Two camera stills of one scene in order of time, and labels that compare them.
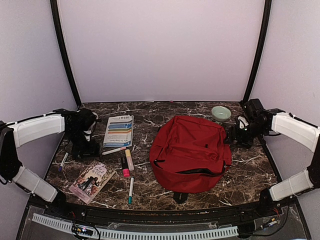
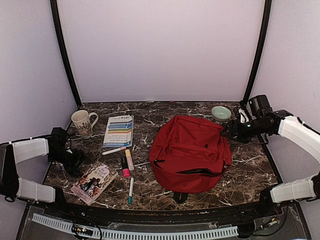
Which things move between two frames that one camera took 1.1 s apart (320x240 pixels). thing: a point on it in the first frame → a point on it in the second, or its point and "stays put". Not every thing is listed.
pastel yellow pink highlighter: [129, 159] stays put
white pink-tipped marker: [113, 150] stays put
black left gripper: [93, 151] → [80, 157]
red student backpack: [188, 155] stays put
